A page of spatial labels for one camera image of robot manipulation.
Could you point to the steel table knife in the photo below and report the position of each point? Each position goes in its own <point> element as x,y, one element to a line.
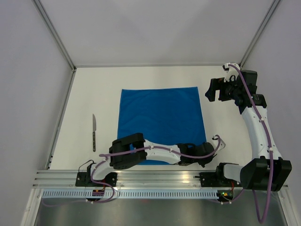
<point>94,132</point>

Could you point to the aluminium frame right post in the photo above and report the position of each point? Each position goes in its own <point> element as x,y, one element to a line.
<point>259,32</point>

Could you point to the white slotted cable duct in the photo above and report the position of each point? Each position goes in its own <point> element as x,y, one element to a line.
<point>133,193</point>

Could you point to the aluminium frame post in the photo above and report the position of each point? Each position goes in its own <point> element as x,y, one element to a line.
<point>259,32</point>
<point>47,20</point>

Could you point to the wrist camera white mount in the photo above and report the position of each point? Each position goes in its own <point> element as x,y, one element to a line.
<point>232,71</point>
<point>217,143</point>

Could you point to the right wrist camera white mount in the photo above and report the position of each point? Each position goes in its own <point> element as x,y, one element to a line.
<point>232,71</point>

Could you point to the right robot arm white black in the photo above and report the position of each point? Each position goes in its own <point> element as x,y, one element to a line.
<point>267,170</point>

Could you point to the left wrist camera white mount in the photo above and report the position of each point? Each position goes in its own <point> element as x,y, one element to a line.
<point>217,143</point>

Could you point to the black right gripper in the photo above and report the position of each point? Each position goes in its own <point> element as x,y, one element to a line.
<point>217,84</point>

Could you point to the aluminium mounting rail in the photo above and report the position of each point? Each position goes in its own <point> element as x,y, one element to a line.
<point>133,179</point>

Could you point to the aluminium frame left post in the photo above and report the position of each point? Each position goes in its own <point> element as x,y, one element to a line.
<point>47,20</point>

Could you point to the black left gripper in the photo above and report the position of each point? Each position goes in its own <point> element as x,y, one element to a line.
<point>202,163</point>

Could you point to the blue cloth napkin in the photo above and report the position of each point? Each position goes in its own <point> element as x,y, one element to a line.
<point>164,116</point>

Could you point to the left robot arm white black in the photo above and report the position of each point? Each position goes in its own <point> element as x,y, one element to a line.
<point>134,149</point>

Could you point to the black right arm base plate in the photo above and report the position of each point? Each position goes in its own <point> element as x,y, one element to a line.
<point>211,179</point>

